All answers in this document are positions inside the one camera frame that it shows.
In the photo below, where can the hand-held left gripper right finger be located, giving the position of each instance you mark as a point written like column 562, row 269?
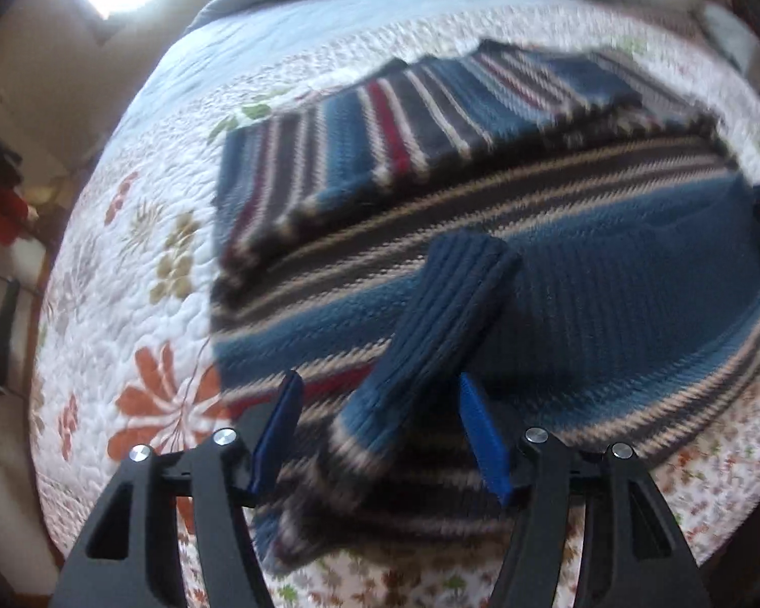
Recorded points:
column 487, row 443

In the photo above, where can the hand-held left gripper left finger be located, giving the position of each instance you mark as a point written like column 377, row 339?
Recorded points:
column 272, row 437

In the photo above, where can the striped knit sweater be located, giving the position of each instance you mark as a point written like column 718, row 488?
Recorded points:
column 608, row 304

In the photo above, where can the floral quilted bedspread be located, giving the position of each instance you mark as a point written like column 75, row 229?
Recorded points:
column 133, row 253

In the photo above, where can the red hanging garment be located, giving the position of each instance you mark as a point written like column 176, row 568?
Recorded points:
column 0, row 209

